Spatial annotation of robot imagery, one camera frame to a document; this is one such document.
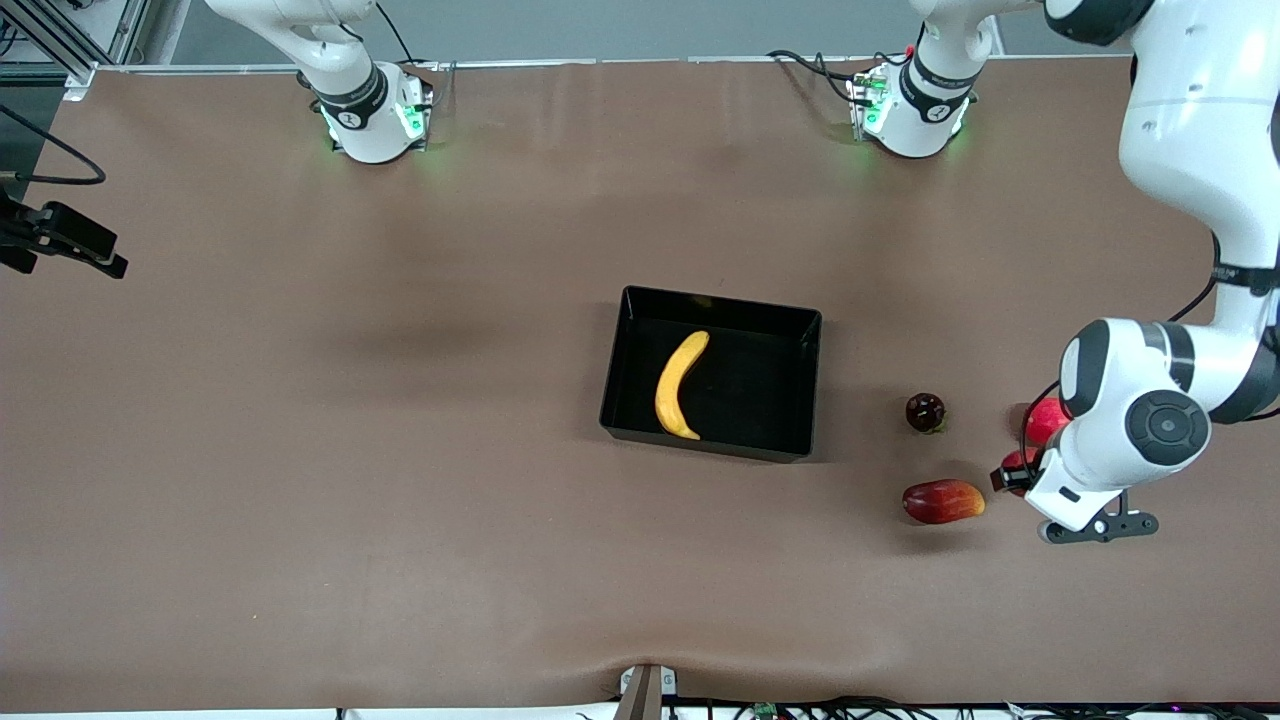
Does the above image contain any dark purple mangosteen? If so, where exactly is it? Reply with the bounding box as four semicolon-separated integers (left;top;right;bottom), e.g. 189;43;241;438
905;392;948;435

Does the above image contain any metal table edge clamp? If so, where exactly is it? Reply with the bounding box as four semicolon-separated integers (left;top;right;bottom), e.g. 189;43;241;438
617;663;679;720

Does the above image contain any red apple upper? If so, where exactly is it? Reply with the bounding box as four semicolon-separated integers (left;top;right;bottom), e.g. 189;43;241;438
1024;397;1073;447

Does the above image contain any aluminium frame profile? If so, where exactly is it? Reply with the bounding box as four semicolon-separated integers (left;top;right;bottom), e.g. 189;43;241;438
0;0;153;99

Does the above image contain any red yellow apple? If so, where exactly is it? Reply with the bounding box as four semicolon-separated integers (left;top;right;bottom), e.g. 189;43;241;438
1002;449;1044;497

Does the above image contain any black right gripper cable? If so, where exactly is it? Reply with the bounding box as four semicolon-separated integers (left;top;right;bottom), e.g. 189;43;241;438
0;104;108;187

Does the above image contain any red yellow mango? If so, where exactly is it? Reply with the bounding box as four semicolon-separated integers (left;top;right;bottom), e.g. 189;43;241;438
901;479;987;526

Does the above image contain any black plastic box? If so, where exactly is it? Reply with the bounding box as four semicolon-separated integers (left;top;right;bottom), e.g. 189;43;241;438
599;286;823;464

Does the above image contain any black right arm base cable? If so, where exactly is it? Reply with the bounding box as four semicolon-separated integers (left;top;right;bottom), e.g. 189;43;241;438
372;0;443;71

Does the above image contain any black left arm base cable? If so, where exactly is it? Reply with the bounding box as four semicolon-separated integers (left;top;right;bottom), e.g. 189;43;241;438
767;48;891;105

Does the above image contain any black arm base cable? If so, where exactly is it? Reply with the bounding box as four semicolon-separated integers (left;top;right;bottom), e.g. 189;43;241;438
372;0;443;71
767;48;891;105

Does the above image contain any yellow banana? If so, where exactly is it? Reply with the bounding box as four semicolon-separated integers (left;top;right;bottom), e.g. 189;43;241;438
654;330;711;441

